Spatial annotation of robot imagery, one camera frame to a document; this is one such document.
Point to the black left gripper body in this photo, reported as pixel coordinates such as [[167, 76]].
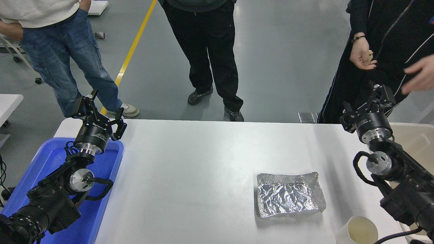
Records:
[[93, 135]]

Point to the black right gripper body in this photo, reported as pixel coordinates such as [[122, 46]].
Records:
[[373, 121]]

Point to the white paper cup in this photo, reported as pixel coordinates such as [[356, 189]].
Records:
[[361, 230]]

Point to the person's right forearm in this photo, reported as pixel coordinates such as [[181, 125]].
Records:
[[10, 31]]

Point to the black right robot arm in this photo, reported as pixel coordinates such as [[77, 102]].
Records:
[[407, 189]]

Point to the person's left hand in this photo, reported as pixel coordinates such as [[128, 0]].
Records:
[[423, 76], [84, 4]]

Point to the person's right hand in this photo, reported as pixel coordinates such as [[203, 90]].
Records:
[[361, 54]]

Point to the metal floor socket plate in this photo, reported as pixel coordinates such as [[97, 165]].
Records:
[[306, 117]]

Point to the large pale plastic bin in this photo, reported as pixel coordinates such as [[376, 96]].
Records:
[[417, 139]]

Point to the blue plastic tray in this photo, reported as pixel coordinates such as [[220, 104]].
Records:
[[51, 159]]

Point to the black wristband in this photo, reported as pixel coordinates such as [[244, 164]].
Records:
[[357, 38]]

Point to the person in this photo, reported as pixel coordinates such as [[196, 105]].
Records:
[[390, 27], [203, 40], [61, 44]]

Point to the white side table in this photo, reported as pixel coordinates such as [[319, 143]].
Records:
[[8, 103]]

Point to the small grey floor object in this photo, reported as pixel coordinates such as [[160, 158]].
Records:
[[100, 35]]

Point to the crumpled silver foil tray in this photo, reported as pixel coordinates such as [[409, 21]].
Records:
[[288, 195]]

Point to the flat white board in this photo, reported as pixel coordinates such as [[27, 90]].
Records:
[[97, 6]]

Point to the metal cart frame with casters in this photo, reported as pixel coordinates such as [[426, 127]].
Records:
[[20, 57]]

